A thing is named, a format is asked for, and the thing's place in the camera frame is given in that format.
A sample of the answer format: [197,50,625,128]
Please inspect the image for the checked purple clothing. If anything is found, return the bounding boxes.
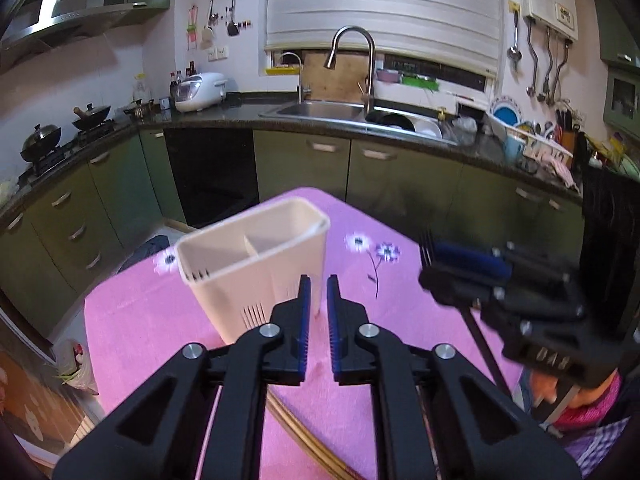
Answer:
[565,417,637,479]

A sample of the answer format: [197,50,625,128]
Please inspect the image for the white dish rack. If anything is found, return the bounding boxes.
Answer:
[487,95,576,171]

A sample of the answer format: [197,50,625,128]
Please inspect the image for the dark stone countertop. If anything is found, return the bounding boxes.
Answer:
[0,91,640,221]

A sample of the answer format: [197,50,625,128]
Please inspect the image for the wooden cutting board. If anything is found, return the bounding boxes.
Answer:
[302,51,373,103]

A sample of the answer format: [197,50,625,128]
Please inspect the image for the plastic bag with vegetables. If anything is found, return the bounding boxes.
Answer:
[52,339,100,396]

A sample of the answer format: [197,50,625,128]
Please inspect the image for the gas stove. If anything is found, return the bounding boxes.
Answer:
[17,119,118,186]

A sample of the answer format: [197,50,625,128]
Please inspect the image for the knife holder with knives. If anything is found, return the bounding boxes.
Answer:
[555,109,581,148]

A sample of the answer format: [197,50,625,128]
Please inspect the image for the black wok with lid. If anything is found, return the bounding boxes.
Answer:
[20,124,62,162]

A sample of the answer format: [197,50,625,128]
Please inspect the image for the hanging steel ladle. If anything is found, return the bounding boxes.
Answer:
[507,2,523,73]

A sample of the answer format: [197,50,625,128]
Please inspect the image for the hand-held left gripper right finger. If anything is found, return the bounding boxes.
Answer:
[326,275,582,480]

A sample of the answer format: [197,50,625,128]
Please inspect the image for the black appliance front panel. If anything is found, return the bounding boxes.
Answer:
[164,127,261,228]

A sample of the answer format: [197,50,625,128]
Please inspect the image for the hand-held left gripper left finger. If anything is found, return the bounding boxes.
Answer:
[52,275,313,480]

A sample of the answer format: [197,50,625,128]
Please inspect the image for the steel kitchen sink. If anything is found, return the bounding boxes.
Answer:
[260,101,461,146]

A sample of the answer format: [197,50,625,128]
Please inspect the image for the blue cup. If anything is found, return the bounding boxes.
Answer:
[502,136,526,163]

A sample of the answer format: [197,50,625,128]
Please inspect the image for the white window blind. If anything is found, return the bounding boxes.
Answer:
[265,0,503,78]

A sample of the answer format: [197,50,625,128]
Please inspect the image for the person's right hand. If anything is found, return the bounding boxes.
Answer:
[529,369,568,407]

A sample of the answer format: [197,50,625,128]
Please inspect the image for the pink cloth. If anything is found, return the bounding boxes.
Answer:
[540,152,583,193]

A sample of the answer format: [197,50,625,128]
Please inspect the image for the tall steel faucet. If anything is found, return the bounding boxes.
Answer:
[324,26,377,116]

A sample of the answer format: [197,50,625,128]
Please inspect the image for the dark blue floor cloth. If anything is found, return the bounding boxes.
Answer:
[117,234,173,273]

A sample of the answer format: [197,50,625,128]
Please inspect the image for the green tray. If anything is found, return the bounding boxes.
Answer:
[400,74,440,92]

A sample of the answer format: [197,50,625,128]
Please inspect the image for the green glass-front cabinet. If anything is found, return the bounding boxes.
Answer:
[602,65,640,126]

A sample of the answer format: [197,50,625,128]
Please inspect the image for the small steel faucet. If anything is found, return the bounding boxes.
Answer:
[277,51,312,103]

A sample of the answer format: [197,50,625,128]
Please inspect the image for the black plastic fork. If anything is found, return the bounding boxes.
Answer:
[419,230,513,398]

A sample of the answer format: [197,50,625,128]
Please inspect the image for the small steel pot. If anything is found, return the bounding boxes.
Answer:
[123,100,156,121]

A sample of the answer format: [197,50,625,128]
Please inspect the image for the pink flowered tablecloth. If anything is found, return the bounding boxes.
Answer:
[84,187,526,480]

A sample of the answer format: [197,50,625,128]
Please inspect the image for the water heater pipes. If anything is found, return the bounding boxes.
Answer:
[525,17,573,107]

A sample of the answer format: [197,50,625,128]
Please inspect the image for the steel range hood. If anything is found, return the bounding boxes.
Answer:
[0,0,128,61]

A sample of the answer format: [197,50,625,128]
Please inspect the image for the white rice cooker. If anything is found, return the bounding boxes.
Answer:
[174,72,228,113]

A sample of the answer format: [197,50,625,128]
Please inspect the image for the black pan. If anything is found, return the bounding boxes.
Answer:
[375,112,416,132]

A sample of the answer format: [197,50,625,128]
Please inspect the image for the black chair back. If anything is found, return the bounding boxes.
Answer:
[575,132,640,341]

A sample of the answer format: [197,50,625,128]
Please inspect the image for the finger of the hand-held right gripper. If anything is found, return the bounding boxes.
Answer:
[434,241,581,307]
[419,265,531,332]

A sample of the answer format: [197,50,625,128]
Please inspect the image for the black wok with wooden handle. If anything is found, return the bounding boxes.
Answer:
[71,103,112,131]

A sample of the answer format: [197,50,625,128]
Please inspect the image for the white plastic utensil holder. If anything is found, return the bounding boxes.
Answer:
[175,199,331,346]

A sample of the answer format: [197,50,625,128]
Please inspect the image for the green base cabinets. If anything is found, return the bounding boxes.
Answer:
[0,127,586,341]

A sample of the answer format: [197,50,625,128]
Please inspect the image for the group of sauce bottles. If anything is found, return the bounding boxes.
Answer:
[169,61,197,96]

